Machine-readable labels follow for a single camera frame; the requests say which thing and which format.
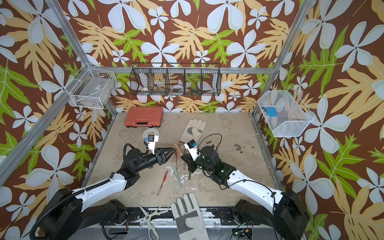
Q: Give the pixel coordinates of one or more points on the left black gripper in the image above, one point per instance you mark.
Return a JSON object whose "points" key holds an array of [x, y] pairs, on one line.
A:
{"points": [[161, 159]]}

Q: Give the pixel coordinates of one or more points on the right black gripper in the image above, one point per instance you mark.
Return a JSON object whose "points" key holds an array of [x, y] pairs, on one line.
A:
{"points": [[192, 163]]}

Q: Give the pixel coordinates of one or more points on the brown fountain pen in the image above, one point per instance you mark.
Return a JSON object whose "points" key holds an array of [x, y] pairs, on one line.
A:
{"points": [[178, 150]]}

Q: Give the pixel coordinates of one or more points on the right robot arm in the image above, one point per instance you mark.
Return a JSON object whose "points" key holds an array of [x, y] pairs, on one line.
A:
{"points": [[284, 211]]}

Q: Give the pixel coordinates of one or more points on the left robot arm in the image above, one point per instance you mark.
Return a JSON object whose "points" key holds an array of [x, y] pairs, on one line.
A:
{"points": [[70, 211]]}

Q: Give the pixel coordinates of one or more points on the light green pen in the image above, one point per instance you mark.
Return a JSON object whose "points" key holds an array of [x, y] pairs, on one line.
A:
{"points": [[177, 177]]}

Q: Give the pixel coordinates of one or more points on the red gel pen left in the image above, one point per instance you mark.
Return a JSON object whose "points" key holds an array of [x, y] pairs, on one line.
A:
{"points": [[163, 182]]}

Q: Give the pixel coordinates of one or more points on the beige work glove far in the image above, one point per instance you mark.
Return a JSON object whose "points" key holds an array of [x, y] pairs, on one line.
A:
{"points": [[193, 131]]}

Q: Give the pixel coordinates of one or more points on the beige work glove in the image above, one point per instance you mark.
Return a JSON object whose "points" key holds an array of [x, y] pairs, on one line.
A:
{"points": [[193, 131], [189, 219]]}

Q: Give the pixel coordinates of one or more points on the red plastic tool case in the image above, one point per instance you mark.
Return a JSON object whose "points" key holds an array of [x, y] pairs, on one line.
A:
{"points": [[144, 117]]}

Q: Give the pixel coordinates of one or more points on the white tape roll in basket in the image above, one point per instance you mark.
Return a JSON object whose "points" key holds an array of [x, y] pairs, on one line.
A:
{"points": [[177, 88]]}

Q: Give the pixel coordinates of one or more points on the beige work glove near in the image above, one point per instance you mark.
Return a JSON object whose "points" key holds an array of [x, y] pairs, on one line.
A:
{"points": [[189, 219]]}

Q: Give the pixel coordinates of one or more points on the blue object in basket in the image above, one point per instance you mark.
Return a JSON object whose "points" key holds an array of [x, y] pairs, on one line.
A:
{"points": [[271, 112]]}

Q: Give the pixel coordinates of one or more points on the white mesh basket right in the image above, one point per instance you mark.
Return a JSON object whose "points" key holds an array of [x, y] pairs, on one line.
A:
{"points": [[294, 116]]}

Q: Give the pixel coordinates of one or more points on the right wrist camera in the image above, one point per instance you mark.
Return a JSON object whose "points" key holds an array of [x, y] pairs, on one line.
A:
{"points": [[193, 149]]}

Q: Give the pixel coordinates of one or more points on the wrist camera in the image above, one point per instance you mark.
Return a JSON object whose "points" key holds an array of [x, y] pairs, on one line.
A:
{"points": [[193, 149], [150, 142]]}

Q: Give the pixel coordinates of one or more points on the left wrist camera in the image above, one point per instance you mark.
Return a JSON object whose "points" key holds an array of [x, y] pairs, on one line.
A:
{"points": [[150, 142]]}

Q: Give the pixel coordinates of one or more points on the black wire basket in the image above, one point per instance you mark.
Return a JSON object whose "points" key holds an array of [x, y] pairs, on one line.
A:
{"points": [[198, 79]]}

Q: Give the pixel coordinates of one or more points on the white wire basket left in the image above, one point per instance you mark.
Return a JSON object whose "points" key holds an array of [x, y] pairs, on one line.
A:
{"points": [[91, 87]]}

